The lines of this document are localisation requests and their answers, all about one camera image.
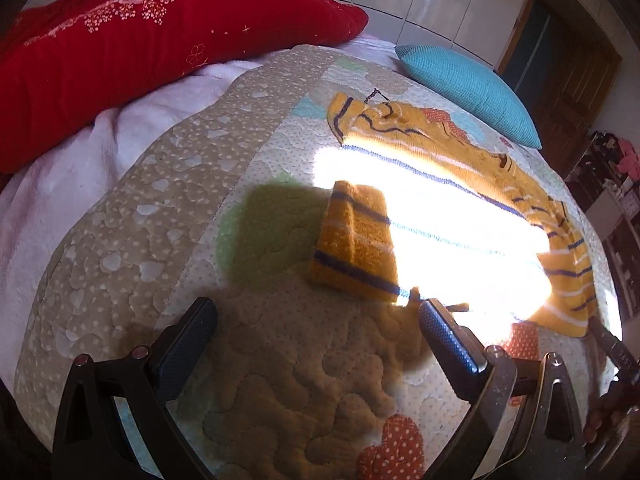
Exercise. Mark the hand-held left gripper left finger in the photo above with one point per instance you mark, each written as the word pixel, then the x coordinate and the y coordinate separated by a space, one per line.
pixel 185 350

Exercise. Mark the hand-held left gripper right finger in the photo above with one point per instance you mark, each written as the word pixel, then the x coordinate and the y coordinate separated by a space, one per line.
pixel 450 350

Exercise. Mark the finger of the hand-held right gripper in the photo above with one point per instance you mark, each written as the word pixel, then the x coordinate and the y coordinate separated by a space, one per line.
pixel 615 350

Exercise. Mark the yellow striped sweater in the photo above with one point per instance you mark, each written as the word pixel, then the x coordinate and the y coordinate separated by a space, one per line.
pixel 355 250

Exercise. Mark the person's right hand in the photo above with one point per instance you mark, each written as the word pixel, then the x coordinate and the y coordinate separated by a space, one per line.
pixel 605 415

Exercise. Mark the cluttered dark shelf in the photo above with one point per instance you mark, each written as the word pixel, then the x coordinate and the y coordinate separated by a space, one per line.
pixel 622 245

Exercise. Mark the patchwork heart quilt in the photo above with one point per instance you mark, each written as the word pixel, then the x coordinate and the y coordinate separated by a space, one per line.
pixel 150 200

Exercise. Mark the dark cluttered rack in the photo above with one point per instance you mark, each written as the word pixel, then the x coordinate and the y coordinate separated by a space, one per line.
pixel 595 165

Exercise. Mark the pink garment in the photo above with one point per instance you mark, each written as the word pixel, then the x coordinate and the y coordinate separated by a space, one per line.
pixel 631 160

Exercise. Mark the pale fleece blanket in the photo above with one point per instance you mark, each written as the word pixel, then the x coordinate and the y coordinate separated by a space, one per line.
pixel 75 170

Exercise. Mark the teal knitted pillow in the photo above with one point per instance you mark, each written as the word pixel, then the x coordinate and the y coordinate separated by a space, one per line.
pixel 475 90

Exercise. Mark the wooden door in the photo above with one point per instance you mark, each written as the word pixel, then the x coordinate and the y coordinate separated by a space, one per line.
pixel 560 80

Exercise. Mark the red embroidered pillow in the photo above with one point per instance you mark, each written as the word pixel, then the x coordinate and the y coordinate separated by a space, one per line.
pixel 125 60

